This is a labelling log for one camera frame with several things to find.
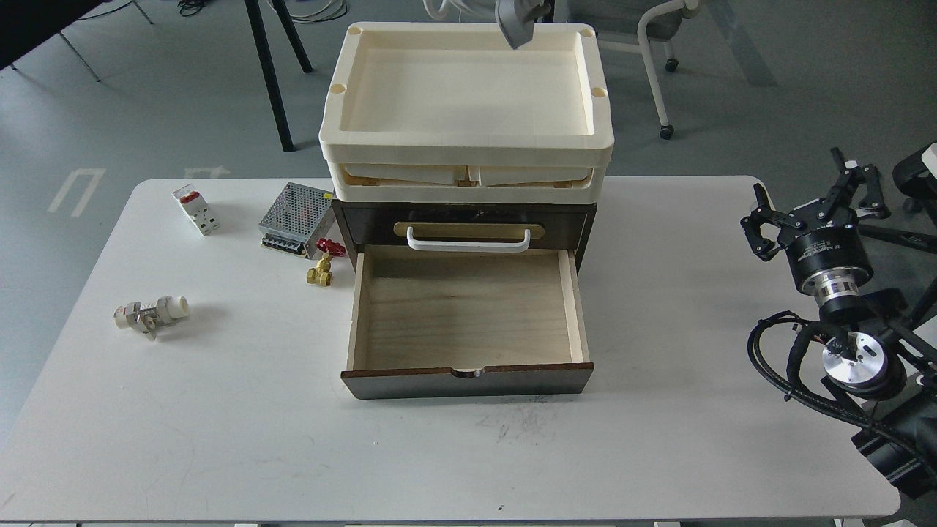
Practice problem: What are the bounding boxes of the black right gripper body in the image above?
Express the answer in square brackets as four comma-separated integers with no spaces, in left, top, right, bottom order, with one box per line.
[780,206,873,296]

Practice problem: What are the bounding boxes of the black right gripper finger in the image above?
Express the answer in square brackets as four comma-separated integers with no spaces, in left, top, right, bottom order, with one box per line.
[740,183,799,261]
[822,147,891,220]

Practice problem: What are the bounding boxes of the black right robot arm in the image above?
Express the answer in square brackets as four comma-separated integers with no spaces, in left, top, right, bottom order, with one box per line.
[740,148,935,499]

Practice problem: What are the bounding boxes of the white office chair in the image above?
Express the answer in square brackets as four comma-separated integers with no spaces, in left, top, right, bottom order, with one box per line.
[567,1,706,140]

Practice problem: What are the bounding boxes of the grey shoe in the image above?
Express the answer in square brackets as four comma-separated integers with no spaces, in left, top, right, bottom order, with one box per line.
[494,1,552,50]

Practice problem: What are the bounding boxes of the open wooden drawer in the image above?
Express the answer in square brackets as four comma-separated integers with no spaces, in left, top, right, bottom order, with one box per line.
[341,246,594,400]

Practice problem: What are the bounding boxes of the cream plastic tray top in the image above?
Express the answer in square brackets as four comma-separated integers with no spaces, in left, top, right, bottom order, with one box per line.
[319,21,613,167]

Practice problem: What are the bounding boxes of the cream plastic tray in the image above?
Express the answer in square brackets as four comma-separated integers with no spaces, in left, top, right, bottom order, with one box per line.
[328,162,606,204]
[319,21,613,167]

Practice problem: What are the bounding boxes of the cream plastic tray lower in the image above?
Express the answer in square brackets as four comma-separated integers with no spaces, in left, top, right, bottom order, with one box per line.
[328,162,606,204]

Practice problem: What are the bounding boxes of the metal mesh power supply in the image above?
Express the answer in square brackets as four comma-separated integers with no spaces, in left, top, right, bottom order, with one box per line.
[258,182,335,259]

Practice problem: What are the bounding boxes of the white red circuit breaker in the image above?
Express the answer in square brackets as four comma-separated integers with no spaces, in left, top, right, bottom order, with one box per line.
[173,184,220,236]

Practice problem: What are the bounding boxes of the white pipe valve fitting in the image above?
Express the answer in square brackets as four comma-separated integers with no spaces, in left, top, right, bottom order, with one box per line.
[113,296,190,340]

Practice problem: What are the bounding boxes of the grey metal chair legs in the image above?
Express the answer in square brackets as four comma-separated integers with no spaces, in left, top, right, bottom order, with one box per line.
[0,0,154,83]

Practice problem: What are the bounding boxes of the white drawer handle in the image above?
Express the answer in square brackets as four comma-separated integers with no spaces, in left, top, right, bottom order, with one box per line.
[407,227,531,253]

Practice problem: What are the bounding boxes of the brass valve red handle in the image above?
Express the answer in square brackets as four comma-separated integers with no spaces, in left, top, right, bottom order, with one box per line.
[307,238,347,287]

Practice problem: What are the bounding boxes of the black table leg frame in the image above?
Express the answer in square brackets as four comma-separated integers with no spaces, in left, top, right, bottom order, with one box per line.
[244,0,314,153]

